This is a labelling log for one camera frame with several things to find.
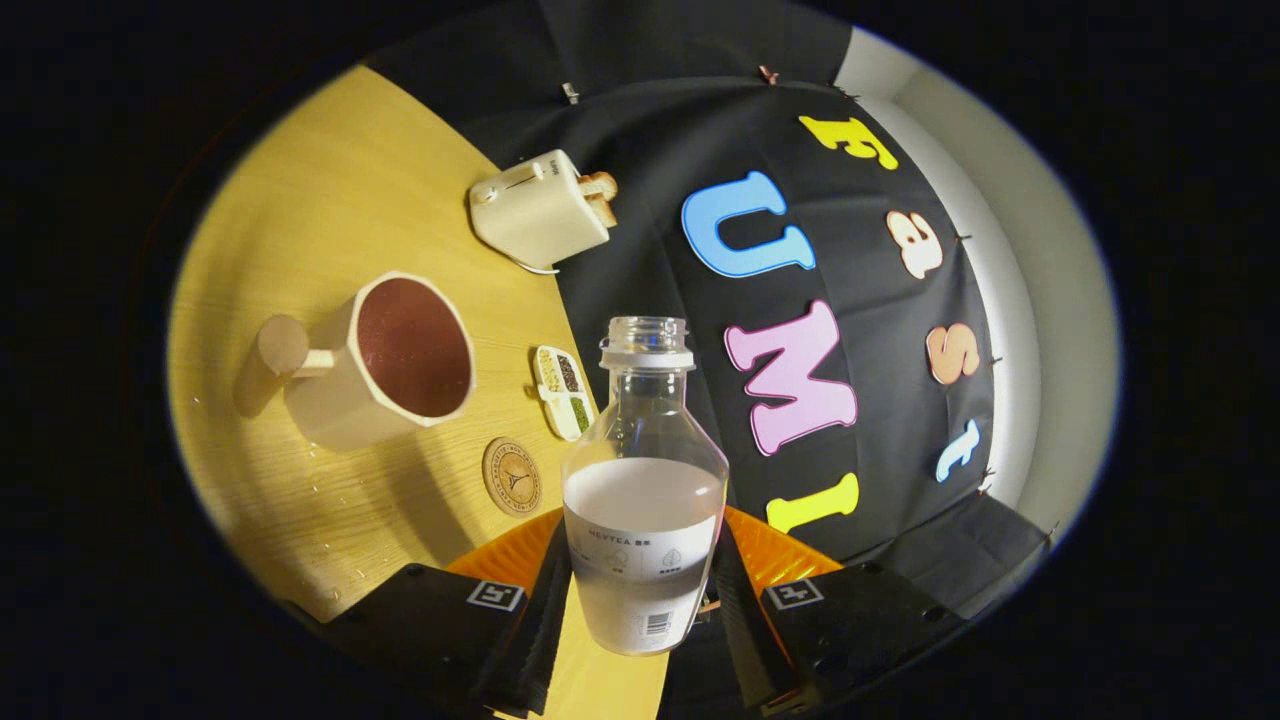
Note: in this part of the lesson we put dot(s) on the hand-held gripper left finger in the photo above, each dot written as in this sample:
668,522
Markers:
545,625

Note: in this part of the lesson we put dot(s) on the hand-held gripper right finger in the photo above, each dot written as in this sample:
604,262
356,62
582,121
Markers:
738,630

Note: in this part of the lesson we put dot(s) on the clear juice bottle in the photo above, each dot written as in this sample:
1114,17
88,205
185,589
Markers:
645,520

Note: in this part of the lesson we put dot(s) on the round wooden coaster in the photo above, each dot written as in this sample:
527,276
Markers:
512,477

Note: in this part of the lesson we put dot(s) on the white divided condiment dish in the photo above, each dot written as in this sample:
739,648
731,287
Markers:
563,390

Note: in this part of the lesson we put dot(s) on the cream toaster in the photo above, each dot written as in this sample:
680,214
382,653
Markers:
535,210

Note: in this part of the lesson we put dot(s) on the toast slice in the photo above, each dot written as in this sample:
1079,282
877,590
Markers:
604,211
598,184

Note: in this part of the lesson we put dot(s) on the wooden table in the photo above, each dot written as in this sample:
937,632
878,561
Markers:
320,200

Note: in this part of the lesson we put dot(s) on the pink clip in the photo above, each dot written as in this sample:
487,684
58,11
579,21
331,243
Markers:
768,74

